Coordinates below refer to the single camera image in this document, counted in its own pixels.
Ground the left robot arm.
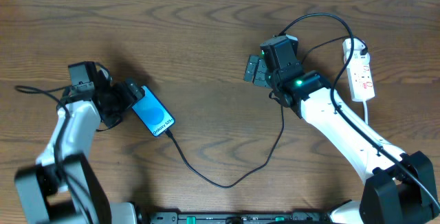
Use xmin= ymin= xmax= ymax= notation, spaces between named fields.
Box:
xmin=14 ymin=61 xmax=148 ymax=223

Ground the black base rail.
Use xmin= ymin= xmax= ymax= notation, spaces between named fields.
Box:
xmin=138 ymin=212 xmax=332 ymax=224

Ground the white USB charger plug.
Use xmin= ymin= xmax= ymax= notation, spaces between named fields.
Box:
xmin=342 ymin=38 xmax=367 ymax=54

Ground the blue Galaxy smartphone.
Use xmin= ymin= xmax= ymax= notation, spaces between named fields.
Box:
xmin=132 ymin=86 xmax=175 ymax=137

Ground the white power strip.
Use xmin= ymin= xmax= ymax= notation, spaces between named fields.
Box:
xmin=346 ymin=51 xmax=375 ymax=102

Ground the black USB charging cable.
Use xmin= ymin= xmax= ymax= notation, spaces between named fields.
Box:
xmin=164 ymin=35 xmax=369 ymax=189

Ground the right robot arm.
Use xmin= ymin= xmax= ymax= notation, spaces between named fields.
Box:
xmin=244 ymin=35 xmax=439 ymax=223

